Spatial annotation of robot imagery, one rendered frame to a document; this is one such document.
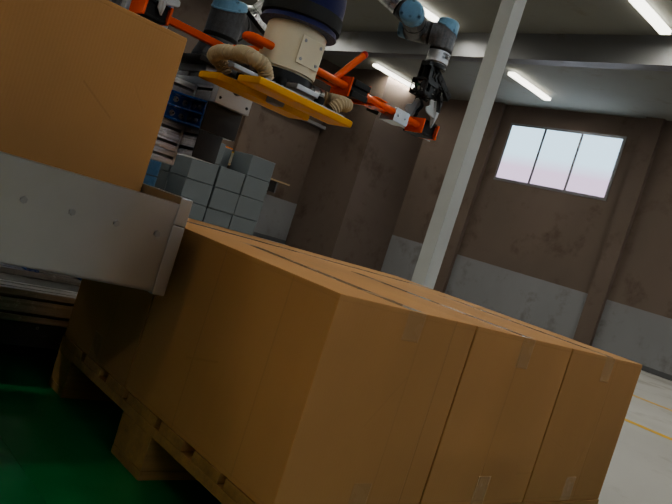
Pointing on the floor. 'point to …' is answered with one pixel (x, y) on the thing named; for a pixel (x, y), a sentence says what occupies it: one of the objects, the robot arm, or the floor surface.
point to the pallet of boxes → (220, 187)
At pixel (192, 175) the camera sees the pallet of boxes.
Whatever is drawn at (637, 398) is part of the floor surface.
